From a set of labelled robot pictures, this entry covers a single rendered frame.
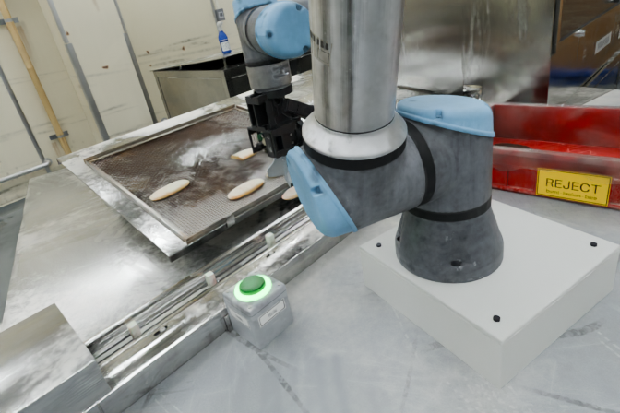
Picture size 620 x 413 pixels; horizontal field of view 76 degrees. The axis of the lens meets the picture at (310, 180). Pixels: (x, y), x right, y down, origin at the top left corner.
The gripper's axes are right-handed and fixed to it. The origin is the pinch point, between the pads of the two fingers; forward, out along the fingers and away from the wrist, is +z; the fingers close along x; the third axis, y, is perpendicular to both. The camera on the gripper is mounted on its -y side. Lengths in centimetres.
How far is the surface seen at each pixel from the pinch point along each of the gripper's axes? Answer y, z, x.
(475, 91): -80, 4, 1
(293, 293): 16.1, 11.7, 11.5
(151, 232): 25.2, 3.6, -18.4
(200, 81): -96, 7, -196
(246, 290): 25.6, 3.0, 13.7
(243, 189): 4.3, 2.9, -14.9
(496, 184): -32.8, 10.4, 26.4
